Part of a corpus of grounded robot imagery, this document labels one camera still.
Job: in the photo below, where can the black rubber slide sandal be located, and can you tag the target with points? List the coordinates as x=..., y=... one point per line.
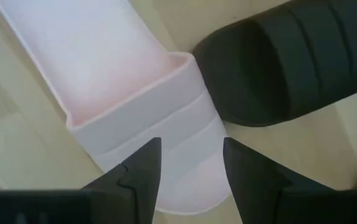
x=274, y=68

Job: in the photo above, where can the pink rubber slide sandal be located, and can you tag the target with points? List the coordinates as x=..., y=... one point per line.
x=109, y=68

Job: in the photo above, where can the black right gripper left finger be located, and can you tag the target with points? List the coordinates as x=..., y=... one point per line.
x=128, y=193

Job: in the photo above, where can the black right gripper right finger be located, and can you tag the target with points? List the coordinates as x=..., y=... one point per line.
x=259, y=193

